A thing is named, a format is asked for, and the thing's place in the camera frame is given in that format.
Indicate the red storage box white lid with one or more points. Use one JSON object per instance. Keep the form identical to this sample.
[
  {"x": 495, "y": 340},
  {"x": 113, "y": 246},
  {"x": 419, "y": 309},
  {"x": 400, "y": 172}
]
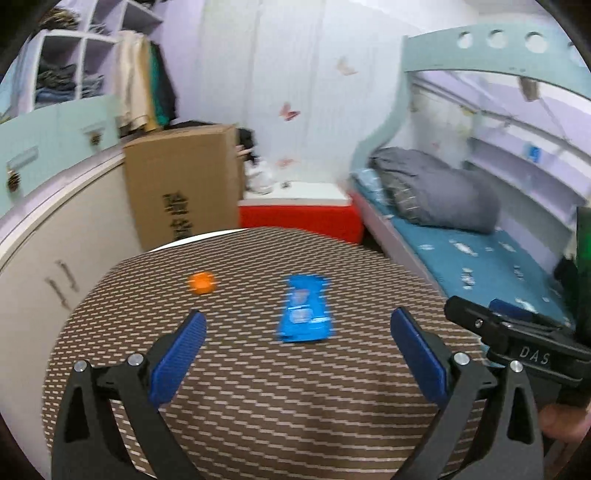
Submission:
[{"x": 300, "y": 217}]

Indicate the light blue pillow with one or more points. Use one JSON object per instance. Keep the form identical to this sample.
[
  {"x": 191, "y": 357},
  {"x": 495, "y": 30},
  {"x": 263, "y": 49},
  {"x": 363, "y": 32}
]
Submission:
[{"x": 367, "y": 180}]

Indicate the folded blue jeans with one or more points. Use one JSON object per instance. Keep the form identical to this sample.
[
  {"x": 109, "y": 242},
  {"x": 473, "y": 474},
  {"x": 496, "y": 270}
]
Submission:
[{"x": 92, "y": 86}]

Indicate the dark hanging garment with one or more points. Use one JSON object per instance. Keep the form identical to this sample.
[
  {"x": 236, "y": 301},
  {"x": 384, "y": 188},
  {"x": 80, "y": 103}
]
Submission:
[{"x": 171, "y": 94}]

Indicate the orange bottle cap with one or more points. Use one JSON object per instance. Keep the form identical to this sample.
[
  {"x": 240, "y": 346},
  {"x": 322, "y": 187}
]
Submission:
[{"x": 203, "y": 283}]

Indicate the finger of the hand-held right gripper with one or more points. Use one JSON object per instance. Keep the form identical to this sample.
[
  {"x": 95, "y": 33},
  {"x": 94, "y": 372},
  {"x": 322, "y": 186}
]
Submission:
[
  {"x": 510, "y": 309},
  {"x": 468, "y": 318}
]

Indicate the black cloth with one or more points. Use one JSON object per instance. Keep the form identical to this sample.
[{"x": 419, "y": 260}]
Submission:
[{"x": 244, "y": 138}]

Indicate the grey folded blanket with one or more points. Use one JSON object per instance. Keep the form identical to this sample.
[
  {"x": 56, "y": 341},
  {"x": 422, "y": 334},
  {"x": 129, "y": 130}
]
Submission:
[{"x": 438, "y": 194}]

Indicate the butterfly wall sticker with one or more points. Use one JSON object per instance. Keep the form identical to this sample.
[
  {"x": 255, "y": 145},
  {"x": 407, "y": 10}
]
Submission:
[
  {"x": 290, "y": 111},
  {"x": 285, "y": 162},
  {"x": 346, "y": 67}
]

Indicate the small blue box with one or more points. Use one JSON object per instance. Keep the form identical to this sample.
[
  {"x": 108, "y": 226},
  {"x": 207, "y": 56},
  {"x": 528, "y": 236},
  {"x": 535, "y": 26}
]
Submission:
[{"x": 534, "y": 153}]

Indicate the teal printed bed sheet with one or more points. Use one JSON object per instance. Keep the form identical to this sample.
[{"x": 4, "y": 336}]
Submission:
[{"x": 461, "y": 258}]

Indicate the light green drawer unit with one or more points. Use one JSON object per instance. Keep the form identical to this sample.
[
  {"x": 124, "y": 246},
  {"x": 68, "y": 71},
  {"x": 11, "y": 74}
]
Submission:
[{"x": 60, "y": 124}]

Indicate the cream hanging garment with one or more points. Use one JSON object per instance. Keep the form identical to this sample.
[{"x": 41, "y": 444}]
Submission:
[{"x": 131, "y": 83}]

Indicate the white curved cabinet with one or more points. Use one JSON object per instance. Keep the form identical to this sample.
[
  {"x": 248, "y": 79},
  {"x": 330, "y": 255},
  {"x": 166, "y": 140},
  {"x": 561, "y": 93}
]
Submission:
[{"x": 46, "y": 230}]

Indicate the light green bunk bed frame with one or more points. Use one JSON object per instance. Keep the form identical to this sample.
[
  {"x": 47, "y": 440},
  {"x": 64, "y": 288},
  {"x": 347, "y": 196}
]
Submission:
[{"x": 425, "y": 50}]

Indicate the brown cardboard box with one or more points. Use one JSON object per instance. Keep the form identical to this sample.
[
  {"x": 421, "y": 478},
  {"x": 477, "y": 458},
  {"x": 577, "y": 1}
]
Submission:
[{"x": 184, "y": 175}]

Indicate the round table with patterned cloth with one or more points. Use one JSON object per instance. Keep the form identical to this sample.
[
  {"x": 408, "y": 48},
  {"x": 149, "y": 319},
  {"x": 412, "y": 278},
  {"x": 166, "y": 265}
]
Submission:
[{"x": 277, "y": 392}]

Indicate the white cubby shelf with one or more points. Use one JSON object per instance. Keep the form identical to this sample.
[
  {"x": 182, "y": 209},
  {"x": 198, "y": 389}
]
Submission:
[{"x": 83, "y": 46}]

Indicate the person's right hand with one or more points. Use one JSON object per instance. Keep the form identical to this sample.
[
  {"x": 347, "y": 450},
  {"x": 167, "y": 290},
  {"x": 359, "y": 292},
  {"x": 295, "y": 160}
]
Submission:
[{"x": 565, "y": 422}]

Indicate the blue snack packet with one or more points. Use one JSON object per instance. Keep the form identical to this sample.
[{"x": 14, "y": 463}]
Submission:
[{"x": 302, "y": 314}]

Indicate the dark folded clothes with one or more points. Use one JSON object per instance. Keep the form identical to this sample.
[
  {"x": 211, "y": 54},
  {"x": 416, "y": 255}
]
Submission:
[{"x": 55, "y": 83}]

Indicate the lavender bedside shelf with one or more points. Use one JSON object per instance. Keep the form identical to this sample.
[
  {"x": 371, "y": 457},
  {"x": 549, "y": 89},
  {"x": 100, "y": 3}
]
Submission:
[{"x": 517, "y": 175}]

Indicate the white plastic bag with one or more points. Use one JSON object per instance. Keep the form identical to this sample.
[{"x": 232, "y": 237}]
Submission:
[{"x": 261, "y": 177}]

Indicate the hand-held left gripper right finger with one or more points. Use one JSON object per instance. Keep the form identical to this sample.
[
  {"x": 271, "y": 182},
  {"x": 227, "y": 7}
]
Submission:
[{"x": 418, "y": 355}]

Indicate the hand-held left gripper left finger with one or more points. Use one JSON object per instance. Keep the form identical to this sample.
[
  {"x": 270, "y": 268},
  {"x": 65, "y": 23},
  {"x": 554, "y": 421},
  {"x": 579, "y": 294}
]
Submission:
[{"x": 180, "y": 355}]

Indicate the green hanging garment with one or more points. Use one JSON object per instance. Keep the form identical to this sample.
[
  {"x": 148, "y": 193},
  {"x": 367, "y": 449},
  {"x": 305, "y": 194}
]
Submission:
[{"x": 158, "y": 83}]

